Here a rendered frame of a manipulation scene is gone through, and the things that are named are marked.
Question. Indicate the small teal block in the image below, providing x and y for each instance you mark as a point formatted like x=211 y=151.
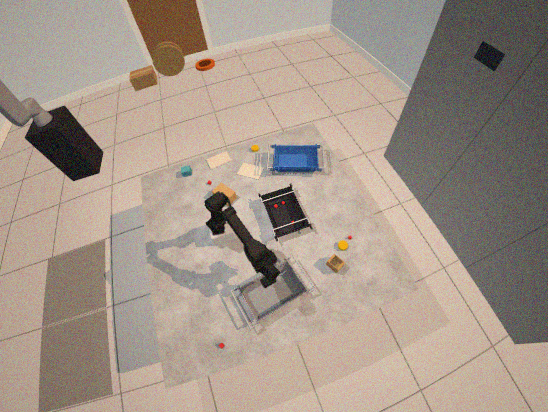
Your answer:
x=186 y=171

